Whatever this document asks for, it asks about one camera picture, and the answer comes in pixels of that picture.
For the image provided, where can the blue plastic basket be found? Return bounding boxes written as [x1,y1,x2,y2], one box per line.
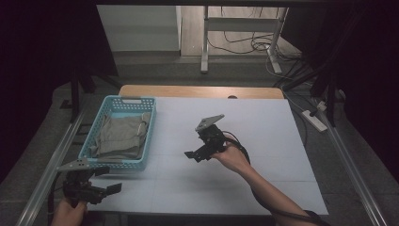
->
[78,95,157,172]

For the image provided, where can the white table mat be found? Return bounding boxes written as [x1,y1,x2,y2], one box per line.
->
[88,96,329,217]

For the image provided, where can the right hand-held gripper cable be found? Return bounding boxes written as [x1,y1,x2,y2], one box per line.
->
[223,130,331,226]

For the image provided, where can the black metal stand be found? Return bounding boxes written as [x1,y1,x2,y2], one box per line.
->
[69,64,122,124]
[280,59,347,128]

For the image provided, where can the aluminium rail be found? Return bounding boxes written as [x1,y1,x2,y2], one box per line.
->
[15,107,88,226]
[319,109,389,226]

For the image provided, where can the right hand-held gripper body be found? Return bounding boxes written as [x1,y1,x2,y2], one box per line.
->
[195,114,226,156]

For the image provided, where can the person's right hand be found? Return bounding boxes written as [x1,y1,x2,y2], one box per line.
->
[211,137,252,175]

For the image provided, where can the hand-held gripper cable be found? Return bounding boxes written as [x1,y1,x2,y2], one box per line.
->
[223,130,331,226]
[46,171,64,219]

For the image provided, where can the white metal desk frame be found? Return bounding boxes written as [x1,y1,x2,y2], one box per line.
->
[200,5,290,75]

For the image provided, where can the white wall panel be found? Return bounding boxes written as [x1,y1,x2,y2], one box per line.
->
[96,4,183,53]

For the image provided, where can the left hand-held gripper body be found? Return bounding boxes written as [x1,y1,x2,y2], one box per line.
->
[56,158,107,208]

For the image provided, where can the left hand-held gripper cable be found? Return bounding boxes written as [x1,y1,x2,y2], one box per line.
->
[46,171,64,219]

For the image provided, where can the black floor cables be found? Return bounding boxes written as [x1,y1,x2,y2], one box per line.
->
[208,6,304,64]

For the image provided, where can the dark curtain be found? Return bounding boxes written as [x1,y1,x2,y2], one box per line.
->
[0,0,120,183]
[281,0,399,175]

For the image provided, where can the white power strip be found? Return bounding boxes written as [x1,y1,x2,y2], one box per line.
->
[301,109,328,133]

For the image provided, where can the wooden table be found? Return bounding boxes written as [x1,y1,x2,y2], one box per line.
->
[119,84,285,100]

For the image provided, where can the grey pants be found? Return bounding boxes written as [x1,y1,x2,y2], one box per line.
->
[89,112,152,160]

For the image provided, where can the person's left hand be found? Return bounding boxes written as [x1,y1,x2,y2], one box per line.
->
[51,197,88,226]

